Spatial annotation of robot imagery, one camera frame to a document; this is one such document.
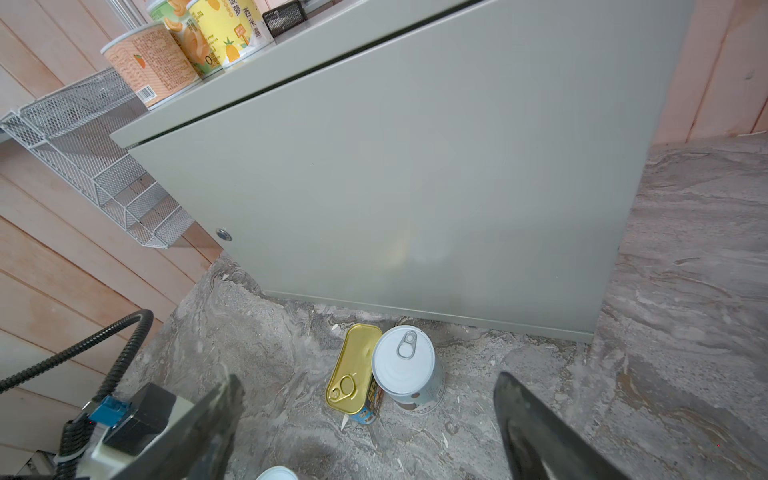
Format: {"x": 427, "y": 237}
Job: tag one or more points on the gold flat sardine tin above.
{"x": 352, "y": 388}

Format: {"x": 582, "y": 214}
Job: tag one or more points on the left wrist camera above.
{"x": 126, "y": 428}

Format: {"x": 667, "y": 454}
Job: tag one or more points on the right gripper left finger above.
{"x": 200, "y": 444}

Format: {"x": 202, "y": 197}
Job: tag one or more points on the black mesh basket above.
{"x": 285, "y": 17}

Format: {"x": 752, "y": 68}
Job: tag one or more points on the orange label can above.
{"x": 151, "y": 63}

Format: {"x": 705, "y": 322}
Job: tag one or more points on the grey metal cabinet box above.
{"x": 471, "y": 162}

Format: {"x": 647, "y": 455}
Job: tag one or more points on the teal label can back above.
{"x": 406, "y": 366}

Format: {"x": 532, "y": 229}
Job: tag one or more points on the pink label can front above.
{"x": 278, "y": 473}

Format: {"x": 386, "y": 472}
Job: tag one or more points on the white wire mesh shelf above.
{"x": 70, "y": 131}

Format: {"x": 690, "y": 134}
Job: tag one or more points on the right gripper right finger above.
{"x": 537, "y": 443}

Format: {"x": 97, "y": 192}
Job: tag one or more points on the yellow label can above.
{"x": 186, "y": 32}

